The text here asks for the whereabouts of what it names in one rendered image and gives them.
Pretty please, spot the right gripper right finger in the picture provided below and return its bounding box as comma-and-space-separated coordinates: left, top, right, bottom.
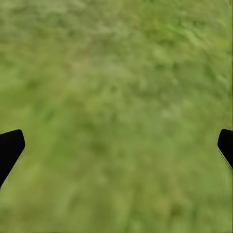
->
217, 129, 233, 168

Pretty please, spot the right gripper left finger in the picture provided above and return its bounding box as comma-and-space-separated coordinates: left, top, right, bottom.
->
0, 129, 25, 187

